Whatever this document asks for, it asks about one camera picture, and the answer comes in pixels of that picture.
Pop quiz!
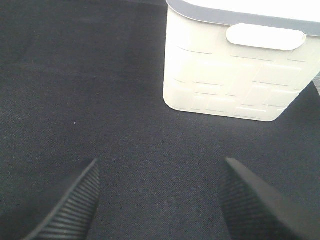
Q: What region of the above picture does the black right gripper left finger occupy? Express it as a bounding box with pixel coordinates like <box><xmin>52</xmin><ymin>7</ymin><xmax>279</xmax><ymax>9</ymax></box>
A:
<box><xmin>22</xmin><ymin>158</ymin><xmax>101</xmax><ymax>240</ymax></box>

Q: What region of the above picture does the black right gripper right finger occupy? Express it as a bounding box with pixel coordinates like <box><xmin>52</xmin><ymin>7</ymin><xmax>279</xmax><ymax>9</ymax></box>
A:
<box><xmin>219</xmin><ymin>157</ymin><xmax>320</xmax><ymax>240</ymax></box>

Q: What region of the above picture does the black fabric table mat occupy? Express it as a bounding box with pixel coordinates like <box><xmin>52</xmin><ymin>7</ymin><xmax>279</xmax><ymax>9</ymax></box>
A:
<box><xmin>0</xmin><ymin>0</ymin><xmax>320</xmax><ymax>240</ymax></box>

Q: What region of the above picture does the white plastic storage bin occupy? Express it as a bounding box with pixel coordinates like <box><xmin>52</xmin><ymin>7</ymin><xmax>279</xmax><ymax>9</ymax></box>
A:
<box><xmin>163</xmin><ymin>0</ymin><xmax>320</xmax><ymax>122</ymax></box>

